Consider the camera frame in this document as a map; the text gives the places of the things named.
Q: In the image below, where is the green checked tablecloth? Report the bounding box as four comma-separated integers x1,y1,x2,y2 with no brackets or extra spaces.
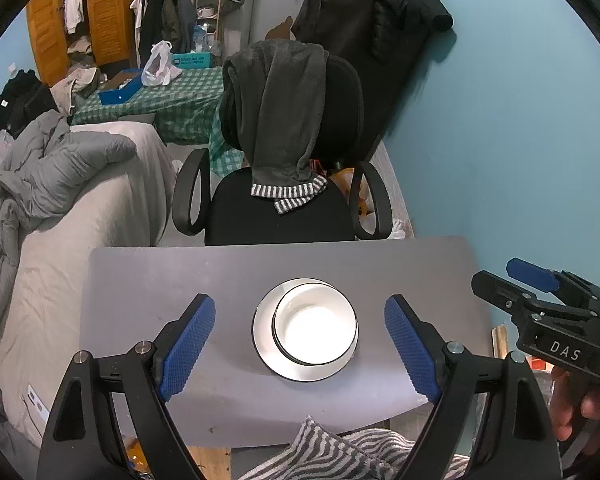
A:
72,65,246,178

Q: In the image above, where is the teal cardboard box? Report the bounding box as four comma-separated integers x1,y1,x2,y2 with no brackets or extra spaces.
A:
171,52,216,70

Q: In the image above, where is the black office chair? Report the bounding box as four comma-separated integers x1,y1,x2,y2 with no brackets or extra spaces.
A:
172,52,393,247

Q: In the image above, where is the blue box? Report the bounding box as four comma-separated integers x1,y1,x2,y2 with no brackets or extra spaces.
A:
98,68,144,106

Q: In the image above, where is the grey bed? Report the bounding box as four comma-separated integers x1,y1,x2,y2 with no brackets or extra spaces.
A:
0,120,181,456

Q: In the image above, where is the grey garment with striped cuffs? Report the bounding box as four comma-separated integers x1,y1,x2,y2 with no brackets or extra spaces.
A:
223,39,329,215

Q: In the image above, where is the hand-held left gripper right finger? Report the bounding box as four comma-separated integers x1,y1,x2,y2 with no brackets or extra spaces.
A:
384,295,563,480

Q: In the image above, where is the white door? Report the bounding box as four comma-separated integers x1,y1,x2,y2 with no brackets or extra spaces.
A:
247,0,311,56

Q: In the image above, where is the black hanging garment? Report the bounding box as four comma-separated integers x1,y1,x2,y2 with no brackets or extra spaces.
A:
290,0,396,161

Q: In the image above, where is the rack of dark jackets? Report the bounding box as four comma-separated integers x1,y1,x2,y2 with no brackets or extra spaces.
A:
130,0,198,68

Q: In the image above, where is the orange wooden wardrobe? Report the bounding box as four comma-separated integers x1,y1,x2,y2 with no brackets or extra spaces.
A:
26,0,133,86

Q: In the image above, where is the pile of beige clothes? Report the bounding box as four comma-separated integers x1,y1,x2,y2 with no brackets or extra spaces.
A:
50,66,113,111

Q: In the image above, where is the white ribbed floor mat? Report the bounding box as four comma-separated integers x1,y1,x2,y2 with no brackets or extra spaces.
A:
370,140,416,236

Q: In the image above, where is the wooden board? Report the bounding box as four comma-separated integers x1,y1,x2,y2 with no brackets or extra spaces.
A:
491,325,511,361

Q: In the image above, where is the large white plate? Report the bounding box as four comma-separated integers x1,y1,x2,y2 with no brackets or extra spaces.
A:
252,278,359,382

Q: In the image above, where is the white bowl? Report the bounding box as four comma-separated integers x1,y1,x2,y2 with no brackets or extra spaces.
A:
272,285,357,367

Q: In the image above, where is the white plastic bag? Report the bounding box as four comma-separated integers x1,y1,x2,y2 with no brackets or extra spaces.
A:
141,40,183,88

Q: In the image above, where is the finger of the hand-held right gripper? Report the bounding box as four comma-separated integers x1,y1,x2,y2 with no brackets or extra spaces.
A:
506,258,600,307
471,270,561,327

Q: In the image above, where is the person's striped clothing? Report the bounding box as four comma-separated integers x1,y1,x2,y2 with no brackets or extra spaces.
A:
237,416,471,480

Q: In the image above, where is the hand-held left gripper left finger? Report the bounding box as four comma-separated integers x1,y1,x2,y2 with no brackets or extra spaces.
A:
36,294,216,480

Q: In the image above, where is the person's right hand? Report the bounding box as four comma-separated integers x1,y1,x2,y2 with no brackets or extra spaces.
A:
551,366,600,441

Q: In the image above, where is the grey duvet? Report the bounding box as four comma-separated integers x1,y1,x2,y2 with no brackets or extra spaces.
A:
0,110,138,331

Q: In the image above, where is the pile of black clothes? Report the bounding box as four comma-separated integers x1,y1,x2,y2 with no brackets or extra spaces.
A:
0,69,61,136

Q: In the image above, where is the black puffer jacket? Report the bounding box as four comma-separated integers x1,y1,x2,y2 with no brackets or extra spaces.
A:
365,0,454,66

